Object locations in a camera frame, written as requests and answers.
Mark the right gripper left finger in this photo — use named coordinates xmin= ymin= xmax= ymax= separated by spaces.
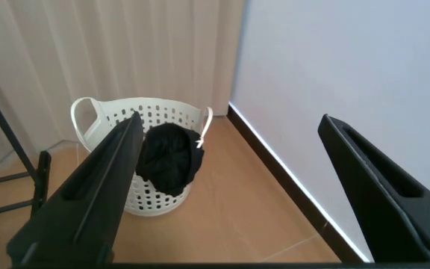
xmin=5 ymin=111 xmax=145 ymax=264

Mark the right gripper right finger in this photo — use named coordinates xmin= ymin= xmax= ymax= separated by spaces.
xmin=317 ymin=114 xmax=430 ymax=264

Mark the black garment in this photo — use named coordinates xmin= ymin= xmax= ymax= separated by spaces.
xmin=135 ymin=122 xmax=205 ymax=198

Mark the black clothes rack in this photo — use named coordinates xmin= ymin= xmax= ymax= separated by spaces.
xmin=0 ymin=70 xmax=52 ymax=220

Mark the white laundry basket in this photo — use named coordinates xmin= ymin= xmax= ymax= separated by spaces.
xmin=70 ymin=96 xmax=214 ymax=217

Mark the beige curtain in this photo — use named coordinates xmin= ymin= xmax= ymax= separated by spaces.
xmin=0 ymin=0 xmax=246 ymax=165

